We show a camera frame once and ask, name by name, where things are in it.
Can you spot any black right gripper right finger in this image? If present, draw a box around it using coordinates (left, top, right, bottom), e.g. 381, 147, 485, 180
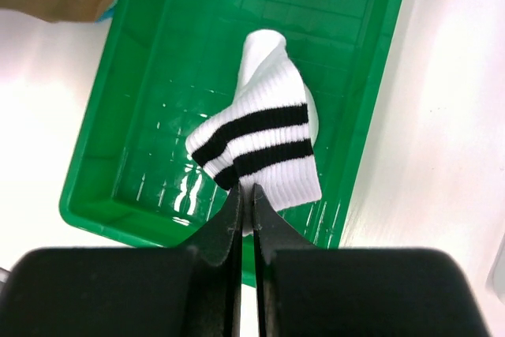
252, 185, 488, 336

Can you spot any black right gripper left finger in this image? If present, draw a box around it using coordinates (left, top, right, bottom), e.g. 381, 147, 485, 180
1, 186, 243, 336

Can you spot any green plastic tray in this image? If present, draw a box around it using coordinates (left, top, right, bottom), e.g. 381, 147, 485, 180
58, 0, 415, 286

